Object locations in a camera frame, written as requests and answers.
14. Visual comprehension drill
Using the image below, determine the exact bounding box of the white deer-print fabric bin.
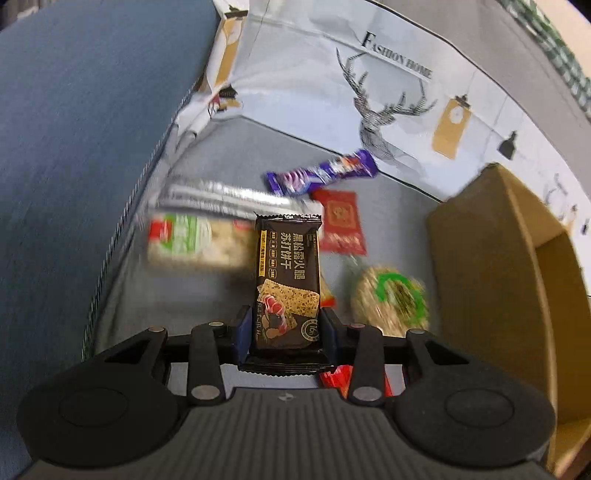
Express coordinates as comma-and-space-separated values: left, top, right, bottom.
82, 0, 591, 416

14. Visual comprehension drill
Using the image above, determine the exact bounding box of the round green-label cookie packet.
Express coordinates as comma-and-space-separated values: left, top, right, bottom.
349, 264, 431, 337

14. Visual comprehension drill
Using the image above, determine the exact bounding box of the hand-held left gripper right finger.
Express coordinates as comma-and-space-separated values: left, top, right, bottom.
321, 307, 467, 407

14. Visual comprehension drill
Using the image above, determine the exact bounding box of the purple candy bar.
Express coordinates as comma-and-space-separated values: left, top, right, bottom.
265, 149, 379, 197

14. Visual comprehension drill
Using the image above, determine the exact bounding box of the small red-orange snack packet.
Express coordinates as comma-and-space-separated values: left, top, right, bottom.
318, 272, 395, 400

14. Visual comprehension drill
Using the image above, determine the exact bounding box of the black cracker packet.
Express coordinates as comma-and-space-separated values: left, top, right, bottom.
238, 213, 340, 377

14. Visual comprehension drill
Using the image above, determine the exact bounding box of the brown cardboard box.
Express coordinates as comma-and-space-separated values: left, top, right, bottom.
425, 162, 591, 480

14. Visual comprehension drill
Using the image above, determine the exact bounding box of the red square snack packet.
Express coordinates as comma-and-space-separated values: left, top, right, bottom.
311, 188, 368, 256

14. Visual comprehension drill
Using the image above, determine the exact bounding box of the green checked cloth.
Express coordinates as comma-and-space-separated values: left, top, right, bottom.
501, 0, 591, 114

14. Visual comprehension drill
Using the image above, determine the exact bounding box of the clear green-label snack bar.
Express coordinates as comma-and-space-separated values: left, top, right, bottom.
147, 213, 259, 271

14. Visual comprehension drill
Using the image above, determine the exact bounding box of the long silver foil packet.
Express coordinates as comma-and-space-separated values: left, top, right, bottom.
157, 181, 324, 222

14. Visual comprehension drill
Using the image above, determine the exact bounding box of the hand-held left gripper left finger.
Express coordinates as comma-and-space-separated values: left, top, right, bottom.
90, 307, 254, 408

